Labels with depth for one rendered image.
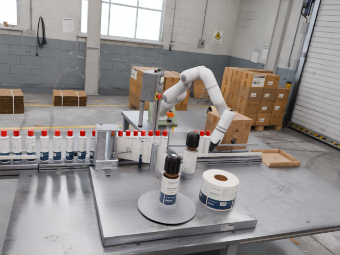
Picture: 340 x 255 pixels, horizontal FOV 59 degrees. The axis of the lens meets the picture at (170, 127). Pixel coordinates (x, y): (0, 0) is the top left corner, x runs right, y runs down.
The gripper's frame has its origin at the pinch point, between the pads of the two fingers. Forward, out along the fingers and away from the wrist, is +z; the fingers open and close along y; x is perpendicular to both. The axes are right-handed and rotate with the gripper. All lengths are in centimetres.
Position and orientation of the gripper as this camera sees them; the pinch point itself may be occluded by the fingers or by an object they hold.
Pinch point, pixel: (210, 148)
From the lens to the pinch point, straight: 232.0
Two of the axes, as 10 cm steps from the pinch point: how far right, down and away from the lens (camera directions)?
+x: 8.4, 3.3, 4.4
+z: -4.4, 8.8, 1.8
